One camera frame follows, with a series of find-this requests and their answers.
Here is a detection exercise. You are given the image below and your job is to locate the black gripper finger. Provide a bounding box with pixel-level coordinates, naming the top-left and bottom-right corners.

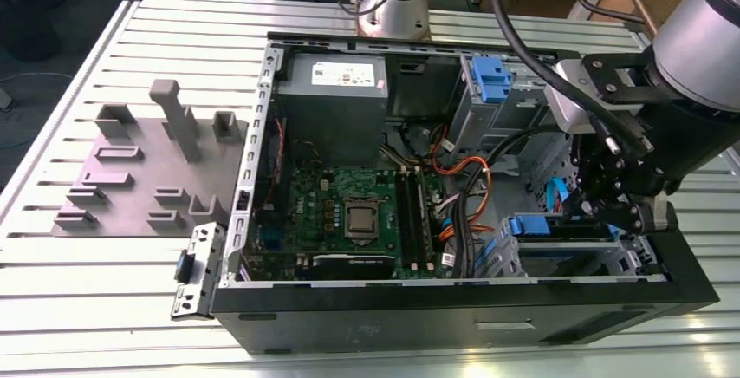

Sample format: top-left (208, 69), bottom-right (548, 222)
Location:
top-left (574, 134), bottom-right (630, 218)
top-left (582, 191), bottom-right (678, 236)

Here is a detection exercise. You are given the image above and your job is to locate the hard disk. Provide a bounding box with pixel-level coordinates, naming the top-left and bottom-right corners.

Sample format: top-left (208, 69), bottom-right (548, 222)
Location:
top-left (478, 215), bottom-right (622, 277)

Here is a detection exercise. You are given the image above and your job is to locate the metal drive cage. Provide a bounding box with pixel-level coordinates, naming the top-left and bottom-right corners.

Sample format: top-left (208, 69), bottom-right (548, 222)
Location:
top-left (448, 52), bottom-right (578, 153)

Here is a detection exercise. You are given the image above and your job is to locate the blue drive latch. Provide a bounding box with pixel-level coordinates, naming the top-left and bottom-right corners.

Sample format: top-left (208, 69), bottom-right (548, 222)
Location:
top-left (470, 55), bottom-right (513, 104)

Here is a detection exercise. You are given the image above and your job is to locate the black RAM slot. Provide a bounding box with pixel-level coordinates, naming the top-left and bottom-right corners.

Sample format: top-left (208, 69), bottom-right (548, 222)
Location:
top-left (414, 172), bottom-right (440, 271)
top-left (397, 168), bottom-right (422, 271)

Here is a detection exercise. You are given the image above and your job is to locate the silver CPU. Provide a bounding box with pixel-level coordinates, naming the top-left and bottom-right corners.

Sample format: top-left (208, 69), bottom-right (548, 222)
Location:
top-left (348, 208), bottom-right (377, 234)

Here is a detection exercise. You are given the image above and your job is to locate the CPU socket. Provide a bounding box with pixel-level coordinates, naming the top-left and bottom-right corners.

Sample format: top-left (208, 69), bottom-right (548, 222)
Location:
top-left (341, 195), bottom-right (384, 247)

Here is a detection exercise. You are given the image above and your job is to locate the black PC case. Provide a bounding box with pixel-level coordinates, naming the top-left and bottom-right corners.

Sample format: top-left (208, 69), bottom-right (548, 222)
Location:
top-left (208, 30), bottom-right (721, 355)

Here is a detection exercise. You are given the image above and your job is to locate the grey power supply unit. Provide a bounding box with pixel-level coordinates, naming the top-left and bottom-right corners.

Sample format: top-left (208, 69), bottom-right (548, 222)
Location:
top-left (270, 52), bottom-right (389, 169)

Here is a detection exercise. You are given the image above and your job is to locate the black graphics card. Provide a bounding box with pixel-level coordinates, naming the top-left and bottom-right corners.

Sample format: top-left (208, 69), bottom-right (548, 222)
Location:
top-left (293, 252), bottom-right (398, 282)

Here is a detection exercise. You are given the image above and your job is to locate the green motherboard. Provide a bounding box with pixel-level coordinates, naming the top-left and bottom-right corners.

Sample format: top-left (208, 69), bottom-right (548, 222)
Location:
top-left (240, 165), bottom-right (457, 282)

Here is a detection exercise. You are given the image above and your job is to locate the grey parts rack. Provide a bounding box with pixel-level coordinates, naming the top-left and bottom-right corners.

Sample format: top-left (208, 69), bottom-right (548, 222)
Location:
top-left (50, 78), bottom-right (250, 240)

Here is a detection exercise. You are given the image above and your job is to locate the dark bulky object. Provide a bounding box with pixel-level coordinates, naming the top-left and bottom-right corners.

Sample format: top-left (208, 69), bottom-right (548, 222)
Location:
top-left (0, 0), bottom-right (65, 62)

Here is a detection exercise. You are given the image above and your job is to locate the blue data wire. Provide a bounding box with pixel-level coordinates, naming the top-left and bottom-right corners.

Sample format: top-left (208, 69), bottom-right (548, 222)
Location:
top-left (545, 173), bottom-right (578, 215)

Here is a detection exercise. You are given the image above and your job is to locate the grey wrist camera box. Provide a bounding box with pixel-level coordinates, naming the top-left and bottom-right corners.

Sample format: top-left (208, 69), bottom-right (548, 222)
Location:
top-left (542, 59), bottom-right (640, 136)

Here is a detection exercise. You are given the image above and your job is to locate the orange wire bundle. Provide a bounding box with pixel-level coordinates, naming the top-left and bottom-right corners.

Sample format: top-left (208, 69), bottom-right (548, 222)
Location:
top-left (432, 156), bottom-right (496, 244)

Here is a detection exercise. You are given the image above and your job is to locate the thick black cable bundle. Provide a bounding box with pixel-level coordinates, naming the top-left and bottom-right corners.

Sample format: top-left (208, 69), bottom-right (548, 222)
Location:
top-left (449, 124), bottom-right (578, 277)

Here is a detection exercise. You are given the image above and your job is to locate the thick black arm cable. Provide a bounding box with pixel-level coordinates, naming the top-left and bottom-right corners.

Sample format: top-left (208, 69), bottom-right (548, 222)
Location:
top-left (493, 0), bottom-right (657, 156)

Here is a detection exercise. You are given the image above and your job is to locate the thin red wire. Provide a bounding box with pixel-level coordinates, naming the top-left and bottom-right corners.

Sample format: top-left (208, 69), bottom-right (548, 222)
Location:
top-left (274, 115), bottom-right (289, 205)

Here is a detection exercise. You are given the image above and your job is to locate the metal slot bracket cover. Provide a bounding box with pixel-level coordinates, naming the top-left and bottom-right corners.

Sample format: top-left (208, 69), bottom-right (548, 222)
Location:
top-left (170, 221), bottom-right (226, 321)

